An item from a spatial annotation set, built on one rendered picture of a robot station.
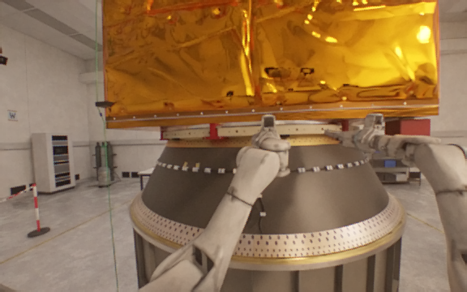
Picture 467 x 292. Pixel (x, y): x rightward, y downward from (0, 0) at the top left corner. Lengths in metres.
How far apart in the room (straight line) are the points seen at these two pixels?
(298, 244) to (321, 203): 0.22
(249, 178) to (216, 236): 0.12
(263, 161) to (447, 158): 0.42
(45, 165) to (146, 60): 7.02
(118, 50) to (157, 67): 0.33
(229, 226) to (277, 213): 0.52
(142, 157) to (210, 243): 7.80
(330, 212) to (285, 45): 0.87
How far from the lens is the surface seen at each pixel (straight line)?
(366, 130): 0.74
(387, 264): 1.34
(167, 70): 1.17
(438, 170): 0.59
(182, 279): 0.36
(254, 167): 0.35
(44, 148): 7.99
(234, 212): 0.36
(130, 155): 8.43
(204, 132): 1.01
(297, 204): 0.89
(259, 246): 0.83
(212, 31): 1.16
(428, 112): 1.30
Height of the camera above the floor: 1.66
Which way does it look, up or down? 3 degrees down
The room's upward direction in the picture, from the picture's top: 2 degrees counter-clockwise
